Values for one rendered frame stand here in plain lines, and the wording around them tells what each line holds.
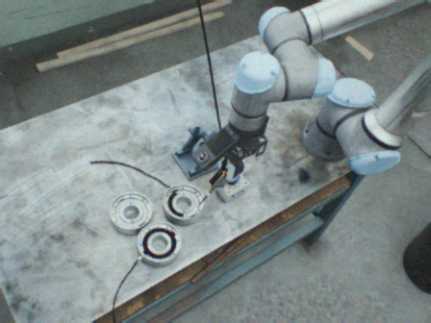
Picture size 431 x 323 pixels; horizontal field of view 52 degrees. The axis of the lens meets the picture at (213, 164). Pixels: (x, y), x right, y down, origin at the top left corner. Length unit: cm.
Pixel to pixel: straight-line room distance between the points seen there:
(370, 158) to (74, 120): 81
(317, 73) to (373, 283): 143
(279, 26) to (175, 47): 186
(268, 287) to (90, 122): 107
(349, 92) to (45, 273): 86
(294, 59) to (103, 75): 182
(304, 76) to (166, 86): 66
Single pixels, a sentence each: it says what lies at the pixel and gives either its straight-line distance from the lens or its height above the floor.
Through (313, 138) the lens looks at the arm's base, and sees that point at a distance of 132.
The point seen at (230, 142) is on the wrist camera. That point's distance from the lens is 94.
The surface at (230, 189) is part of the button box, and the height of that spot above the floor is 85.
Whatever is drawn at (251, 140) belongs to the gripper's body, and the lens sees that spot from 98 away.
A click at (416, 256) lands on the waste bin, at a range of 215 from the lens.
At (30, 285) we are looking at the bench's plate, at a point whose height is 80.
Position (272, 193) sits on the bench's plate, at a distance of 123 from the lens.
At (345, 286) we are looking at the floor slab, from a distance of 210.
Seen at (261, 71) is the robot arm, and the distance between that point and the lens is 81.
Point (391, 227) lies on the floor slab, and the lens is 233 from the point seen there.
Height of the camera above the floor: 183
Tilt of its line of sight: 55 degrees down
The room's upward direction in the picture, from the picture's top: 12 degrees clockwise
